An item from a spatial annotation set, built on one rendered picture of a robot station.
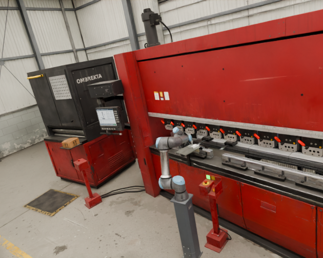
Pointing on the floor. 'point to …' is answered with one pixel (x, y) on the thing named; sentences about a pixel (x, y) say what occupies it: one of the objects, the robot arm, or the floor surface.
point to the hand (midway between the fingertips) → (190, 144)
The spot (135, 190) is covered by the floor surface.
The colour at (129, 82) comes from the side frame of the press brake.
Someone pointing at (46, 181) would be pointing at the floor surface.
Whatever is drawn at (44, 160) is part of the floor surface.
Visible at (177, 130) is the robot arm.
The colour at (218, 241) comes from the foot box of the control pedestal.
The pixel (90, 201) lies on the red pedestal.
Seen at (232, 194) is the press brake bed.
